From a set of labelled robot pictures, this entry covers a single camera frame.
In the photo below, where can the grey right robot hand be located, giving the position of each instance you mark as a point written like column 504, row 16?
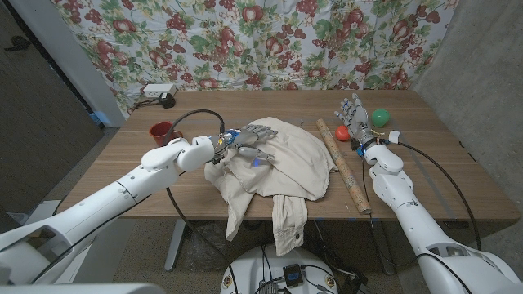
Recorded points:
column 359, row 120

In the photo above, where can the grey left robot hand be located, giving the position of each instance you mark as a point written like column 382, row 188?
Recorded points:
column 245, row 136

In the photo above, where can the beige jacket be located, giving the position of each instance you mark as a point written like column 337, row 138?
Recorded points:
column 294, row 167

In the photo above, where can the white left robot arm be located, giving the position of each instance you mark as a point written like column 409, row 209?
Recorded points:
column 118, row 196

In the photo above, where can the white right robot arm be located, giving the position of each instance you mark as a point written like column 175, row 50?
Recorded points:
column 412, row 216

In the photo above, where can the green ball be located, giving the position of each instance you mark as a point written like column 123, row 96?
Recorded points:
column 381, row 117

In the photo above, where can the red ball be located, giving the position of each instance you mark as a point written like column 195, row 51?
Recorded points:
column 341, row 134

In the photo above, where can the brown wrapping paper roll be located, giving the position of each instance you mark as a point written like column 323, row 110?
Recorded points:
column 345, row 169

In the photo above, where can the red cup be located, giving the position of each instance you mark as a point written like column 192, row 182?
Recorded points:
column 160, row 130

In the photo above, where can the black plug adapter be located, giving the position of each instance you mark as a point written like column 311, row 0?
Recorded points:
column 167, row 101

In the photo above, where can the floral fruit print backdrop cloth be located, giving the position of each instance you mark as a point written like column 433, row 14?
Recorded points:
column 253, row 41

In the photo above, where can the white power strip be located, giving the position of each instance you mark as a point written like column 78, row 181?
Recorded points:
column 159, row 90

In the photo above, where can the crumpled clear plastic bag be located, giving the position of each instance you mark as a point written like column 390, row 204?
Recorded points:
column 204, row 245

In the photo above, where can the white table leg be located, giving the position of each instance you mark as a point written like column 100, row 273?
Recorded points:
column 175, row 245

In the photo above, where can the white robot torso base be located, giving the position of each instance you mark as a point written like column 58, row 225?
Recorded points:
column 253, row 265

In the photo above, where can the grey table leg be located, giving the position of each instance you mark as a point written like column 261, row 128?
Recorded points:
column 382, row 249

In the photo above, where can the small black box on torso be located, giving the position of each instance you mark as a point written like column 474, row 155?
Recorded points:
column 293, row 275

